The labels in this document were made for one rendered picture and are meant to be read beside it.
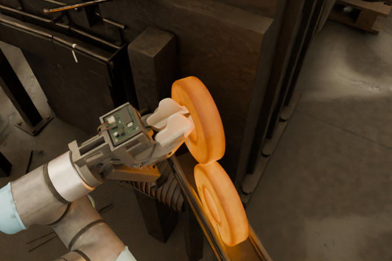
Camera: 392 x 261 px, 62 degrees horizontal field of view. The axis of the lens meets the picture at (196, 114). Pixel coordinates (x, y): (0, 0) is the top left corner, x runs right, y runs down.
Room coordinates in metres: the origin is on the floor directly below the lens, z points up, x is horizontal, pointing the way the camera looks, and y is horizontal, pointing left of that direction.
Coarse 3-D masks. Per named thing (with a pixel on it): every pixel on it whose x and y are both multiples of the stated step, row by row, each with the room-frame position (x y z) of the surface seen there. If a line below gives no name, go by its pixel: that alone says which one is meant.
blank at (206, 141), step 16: (176, 80) 0.40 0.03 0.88; (192, 80) 0.38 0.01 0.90; (176, 96) 0.39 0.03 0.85; (192, 96) 0.34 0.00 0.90; (208, 96) 0.34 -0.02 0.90; (192, 112) 0.33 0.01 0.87; (208, 112) 0.32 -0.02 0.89; (208, 128) 0.30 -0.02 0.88; (192, 144) 0.32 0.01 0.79; (208, 144) 0.28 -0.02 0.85; (224, 144) 0.29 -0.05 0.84; (208, 160) 0.28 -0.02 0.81
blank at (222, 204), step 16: (208, 176) 0.26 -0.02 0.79; (224, 176) 0.26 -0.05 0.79; (208, 192) 0.27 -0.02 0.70; (224, 192) 0.23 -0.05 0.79; (208, 208) 0.25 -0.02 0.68; (224, 208) 0.21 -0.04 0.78; (240, 208) 0.21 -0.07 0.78; (224, 224) 0.20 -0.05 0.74; (240, 224) 0.19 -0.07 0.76; (224, 240) 0.19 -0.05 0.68; (240, 240) 0.18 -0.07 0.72
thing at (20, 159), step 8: (0, 152) 0.73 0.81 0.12; (8, 152) 0.80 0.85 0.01; (16, 152) 0.80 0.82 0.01; (24, 152) 0.80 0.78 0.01; (0, 160) 0.70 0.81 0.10; (8, 160) 0.75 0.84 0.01; (16, 160) 0.75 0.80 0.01; (24, 160) 0.75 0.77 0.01; (0, 168) 0.67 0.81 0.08; (8, 168) 0.70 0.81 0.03; (16, 168) 0.71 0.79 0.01; (24, 168) 0.71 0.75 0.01; (0, 176) 0.67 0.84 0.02; (8, 176) 0.67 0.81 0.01; (16, 176) 0.68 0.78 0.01; (0, 184) 0.64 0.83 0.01
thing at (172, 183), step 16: (160, 176) 0.40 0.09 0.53; (144, 192) 0.39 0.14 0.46; (160, 192) 0.37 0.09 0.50; (176, 192) 0.36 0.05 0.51; (144, 208) 0.42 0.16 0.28; (160, 208) 0.41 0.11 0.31; (176, 208) 0.34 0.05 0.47; (160, 224) 0.39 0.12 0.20; (176, 224) 0.46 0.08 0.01; (160, 240) 0.40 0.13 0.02
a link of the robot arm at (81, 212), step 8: (80, 200) 0.25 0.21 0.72; (88, 200) 0.26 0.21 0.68; (72, 208) 0.23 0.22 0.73; (80, 208) 0.23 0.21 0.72; (88, 208) 0.24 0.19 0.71; (64, 216) 0.21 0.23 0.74; (72, 216) 0.22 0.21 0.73; (80, 216) 0.22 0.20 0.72; (88, 216) 0.22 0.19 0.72; (96, 216) 0.22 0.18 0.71; (48, 224) 0.20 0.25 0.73; (56, 224) 0.20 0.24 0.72; (64, 224) 0.20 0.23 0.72; (72, 224) 0.20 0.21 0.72; (80, 224) 0.20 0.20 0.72; (56, 232) 0.20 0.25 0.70; (64, 232) 0.19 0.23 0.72; (72, 232) 0.19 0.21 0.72; (64, 240) 0.18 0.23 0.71
